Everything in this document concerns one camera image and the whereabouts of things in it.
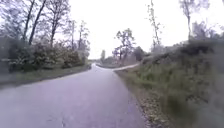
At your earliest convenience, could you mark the tree with dark crown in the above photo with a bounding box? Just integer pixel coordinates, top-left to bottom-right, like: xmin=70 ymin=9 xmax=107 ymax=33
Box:
xmin=112 ymin=27 xmax=137 ymax=64

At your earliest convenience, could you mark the grey asphalt road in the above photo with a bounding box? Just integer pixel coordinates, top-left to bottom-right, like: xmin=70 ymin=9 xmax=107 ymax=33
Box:
xmin=0 ymin=62 xmax=146 ymax=128

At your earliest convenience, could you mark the grass verge with leaves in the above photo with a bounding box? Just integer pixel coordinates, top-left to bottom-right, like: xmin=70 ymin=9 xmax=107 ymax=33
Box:
xmin=113 ymin=63 xmax=224 ymax=128

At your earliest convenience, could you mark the thin bare tree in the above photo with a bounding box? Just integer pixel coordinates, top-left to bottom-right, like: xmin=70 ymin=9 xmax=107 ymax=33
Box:
xmin=147 ymin=0 xmax=165 ymax=51

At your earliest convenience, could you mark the row of bushes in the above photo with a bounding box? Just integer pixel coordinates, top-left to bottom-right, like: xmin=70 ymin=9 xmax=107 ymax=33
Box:
xmin=0 ymin=36 xmax=92 ymax=75

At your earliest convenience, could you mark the grass strip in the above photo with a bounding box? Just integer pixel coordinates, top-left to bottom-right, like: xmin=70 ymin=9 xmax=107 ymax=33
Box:
xmin=0 ymin=64 xmax=92 ymax=88

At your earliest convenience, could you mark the row of trees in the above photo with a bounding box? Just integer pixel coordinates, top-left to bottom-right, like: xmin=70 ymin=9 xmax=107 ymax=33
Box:
xmin=0 ymin=0 xmax=92 ymax=61

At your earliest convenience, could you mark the overgrown bank of bushes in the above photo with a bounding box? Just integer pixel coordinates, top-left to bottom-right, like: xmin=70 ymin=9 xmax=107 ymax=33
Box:
xmin=141 ymin=21 xmax=224 ymax=81

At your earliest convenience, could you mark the tall tree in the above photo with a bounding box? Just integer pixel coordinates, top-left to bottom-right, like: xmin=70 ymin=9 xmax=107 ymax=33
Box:
xmin=179 ymin=0 xmax=211 ymax=40

